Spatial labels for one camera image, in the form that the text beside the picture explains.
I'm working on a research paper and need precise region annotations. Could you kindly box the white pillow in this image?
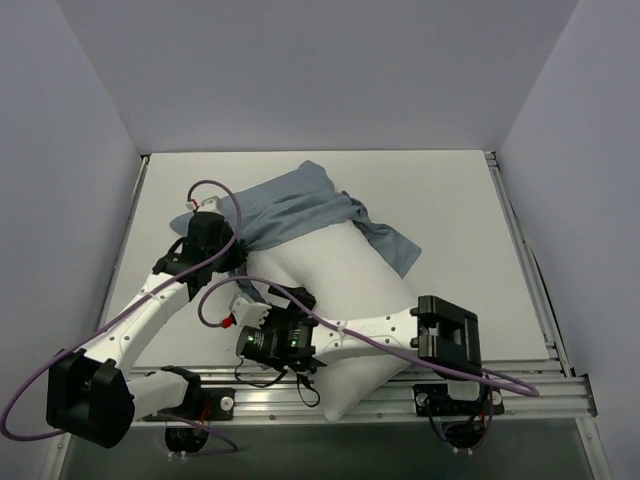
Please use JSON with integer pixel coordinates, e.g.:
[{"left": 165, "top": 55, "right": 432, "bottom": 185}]
[{"left": 247, "top": 221, "right": 416, "bottom": 423}]

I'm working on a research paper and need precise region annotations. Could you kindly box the striped blue beige pillowcase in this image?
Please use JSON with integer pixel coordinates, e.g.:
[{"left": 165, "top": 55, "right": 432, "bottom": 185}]
[{"left": 169, "top": 160, "right": 422, "bottom": 301}]

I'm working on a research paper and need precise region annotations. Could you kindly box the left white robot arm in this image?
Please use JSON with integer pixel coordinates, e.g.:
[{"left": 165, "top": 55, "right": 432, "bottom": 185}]
[{"left": 46, "top": 212, "right": 243, "bottom": 448}]

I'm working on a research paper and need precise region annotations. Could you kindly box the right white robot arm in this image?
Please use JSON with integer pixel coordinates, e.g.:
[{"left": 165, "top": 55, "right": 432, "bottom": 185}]
[{"left": 230, "top": 285, "right": 482, "bottom": 413}]

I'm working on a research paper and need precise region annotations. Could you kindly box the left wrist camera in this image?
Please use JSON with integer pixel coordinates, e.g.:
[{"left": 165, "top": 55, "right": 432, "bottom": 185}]
[{"left": 185, "top": 196, "right": 221, "bottom": 214}]

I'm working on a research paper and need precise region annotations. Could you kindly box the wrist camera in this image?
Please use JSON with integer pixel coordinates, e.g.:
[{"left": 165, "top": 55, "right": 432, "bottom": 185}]
[
  {"left": 221, "top": 293, "right": 271, "bottom": 329},
  {"left": 185, "top": 196, "right": 221, "bottom": 214}
]

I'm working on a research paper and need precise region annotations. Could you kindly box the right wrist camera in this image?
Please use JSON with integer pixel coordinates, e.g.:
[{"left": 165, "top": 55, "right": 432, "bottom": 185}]
[{"left": 221, "top": 293, "right": 271, "bottom": 329}]

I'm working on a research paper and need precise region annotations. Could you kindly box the black looped wire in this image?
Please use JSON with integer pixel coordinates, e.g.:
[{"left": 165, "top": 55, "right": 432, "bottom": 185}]
[{"left": 297, "top": 372, "right": 322, "bottom": 409}]

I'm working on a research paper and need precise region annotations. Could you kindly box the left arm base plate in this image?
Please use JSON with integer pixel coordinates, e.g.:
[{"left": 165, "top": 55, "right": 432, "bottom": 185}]
[{"left": 144, "top": 387, "right": 236, "bottom": 422}]

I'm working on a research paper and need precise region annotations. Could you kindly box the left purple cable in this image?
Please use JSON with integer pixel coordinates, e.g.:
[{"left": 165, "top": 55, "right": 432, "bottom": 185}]
[{"left": 0, "top": 178, "right": 246, "bottom": 455}]

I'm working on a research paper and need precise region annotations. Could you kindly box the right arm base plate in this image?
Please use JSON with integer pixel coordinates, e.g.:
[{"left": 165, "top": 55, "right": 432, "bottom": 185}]
[{"left": 412, "top": 382, "right": 505, "bottom": 418}]

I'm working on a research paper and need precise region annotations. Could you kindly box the aluminium rail frame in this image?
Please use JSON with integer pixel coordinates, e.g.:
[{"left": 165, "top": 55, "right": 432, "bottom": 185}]
[{"left": 52, "top": 149, "right": 599, "bottom": 431}]

